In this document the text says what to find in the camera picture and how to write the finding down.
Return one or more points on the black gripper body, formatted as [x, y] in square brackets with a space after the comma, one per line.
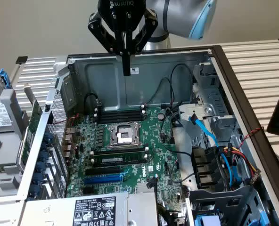
[121, 14]

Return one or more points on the green graphics card black shroud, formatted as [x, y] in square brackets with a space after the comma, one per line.
[32, 127]

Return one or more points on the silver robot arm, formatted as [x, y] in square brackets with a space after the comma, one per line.
[177, 16]

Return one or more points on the white sticker label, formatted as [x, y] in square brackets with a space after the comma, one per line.
[133, 70]

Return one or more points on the open metal PC case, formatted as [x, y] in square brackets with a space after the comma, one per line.
[153, 89]

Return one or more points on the round coin battery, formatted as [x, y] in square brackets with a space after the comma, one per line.
[161, 115]

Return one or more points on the metal disk bay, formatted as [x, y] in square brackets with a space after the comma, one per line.
[212, 99]

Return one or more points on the grey plastic bay latch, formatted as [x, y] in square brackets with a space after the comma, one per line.
[196, 113]

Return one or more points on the CPU socket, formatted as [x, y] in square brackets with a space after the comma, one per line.
[124, 135]

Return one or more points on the green motherboard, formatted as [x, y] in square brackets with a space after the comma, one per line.
[153, 141]

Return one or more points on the installed RAM stick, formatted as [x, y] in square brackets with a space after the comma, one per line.
[120, 159]

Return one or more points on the black plastic fan shroud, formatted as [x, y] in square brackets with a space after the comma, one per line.
[205, 164]

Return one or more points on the grey parts rack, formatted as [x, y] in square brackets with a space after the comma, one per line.
[7, 146]

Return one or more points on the silver chipset heatsink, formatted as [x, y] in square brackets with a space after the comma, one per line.
[146, 188]

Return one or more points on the short black expansion slot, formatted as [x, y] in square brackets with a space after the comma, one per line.
[88, 190]

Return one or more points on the grey power supply unit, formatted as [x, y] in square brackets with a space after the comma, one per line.
[94, 212]

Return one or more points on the grey drive cage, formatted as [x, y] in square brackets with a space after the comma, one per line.
[224, 200]

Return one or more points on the blue plastic disk rail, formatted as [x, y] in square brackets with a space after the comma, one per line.
[5, 78]

